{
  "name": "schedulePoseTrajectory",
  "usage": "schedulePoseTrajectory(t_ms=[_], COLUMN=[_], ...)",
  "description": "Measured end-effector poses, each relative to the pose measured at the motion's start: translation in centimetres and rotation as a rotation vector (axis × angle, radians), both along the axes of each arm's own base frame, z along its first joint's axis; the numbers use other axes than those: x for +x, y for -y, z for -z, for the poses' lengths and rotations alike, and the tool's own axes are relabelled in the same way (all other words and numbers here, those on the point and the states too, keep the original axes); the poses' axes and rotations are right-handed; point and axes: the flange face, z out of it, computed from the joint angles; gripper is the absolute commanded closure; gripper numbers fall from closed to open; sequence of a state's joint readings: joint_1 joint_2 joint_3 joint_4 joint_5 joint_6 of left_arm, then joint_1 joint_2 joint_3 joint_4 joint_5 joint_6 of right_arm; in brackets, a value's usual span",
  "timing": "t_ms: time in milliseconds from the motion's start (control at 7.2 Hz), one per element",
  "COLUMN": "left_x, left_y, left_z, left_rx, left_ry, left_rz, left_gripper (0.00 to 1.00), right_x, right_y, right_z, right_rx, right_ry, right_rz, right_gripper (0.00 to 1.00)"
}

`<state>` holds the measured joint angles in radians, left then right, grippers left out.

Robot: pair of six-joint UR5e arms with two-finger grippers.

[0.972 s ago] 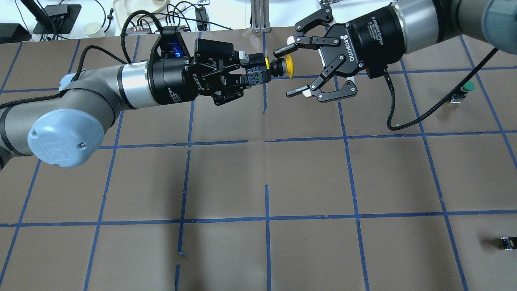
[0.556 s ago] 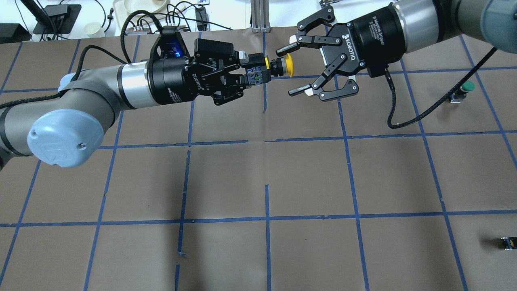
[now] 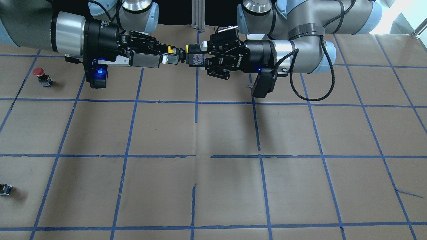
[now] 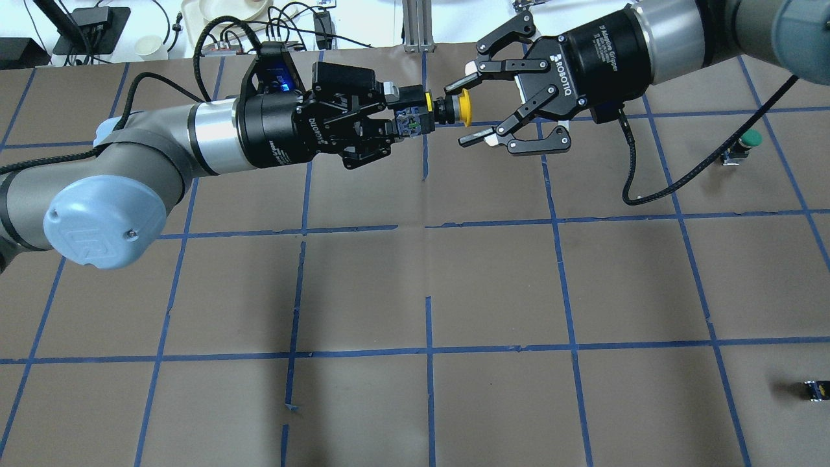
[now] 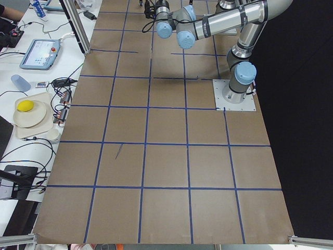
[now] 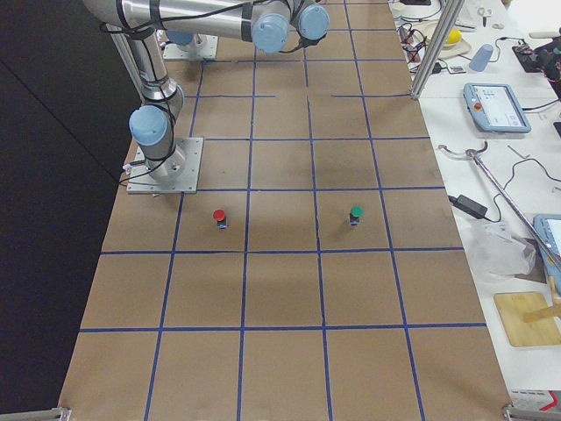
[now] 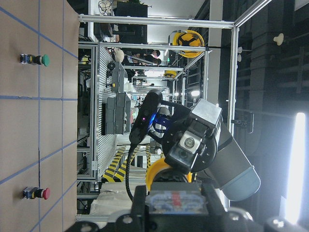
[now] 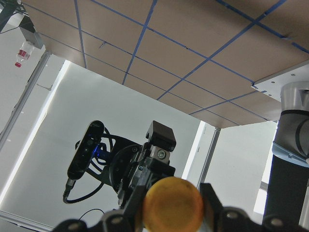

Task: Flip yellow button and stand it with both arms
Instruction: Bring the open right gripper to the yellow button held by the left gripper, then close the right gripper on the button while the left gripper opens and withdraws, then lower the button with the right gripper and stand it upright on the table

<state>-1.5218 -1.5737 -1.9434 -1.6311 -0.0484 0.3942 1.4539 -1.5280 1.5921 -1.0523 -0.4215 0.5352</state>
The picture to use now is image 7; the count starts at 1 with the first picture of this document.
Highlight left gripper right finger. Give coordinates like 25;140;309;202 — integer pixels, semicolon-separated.
201;183;307;232

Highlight red push button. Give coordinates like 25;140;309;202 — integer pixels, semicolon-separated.
22;187;51;200

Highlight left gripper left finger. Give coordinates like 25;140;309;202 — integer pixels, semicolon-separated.
67;186;146;232

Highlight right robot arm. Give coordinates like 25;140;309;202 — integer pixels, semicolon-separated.
162;99;260;201

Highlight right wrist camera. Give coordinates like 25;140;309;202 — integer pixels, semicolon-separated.
129;89;163;145

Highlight green push button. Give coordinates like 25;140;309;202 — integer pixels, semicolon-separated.
20;54;50;67

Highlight yellow hard hat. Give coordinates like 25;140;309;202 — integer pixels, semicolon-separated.
168;30;205;58

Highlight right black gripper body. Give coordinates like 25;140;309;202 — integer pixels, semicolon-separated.
162;99;222;174

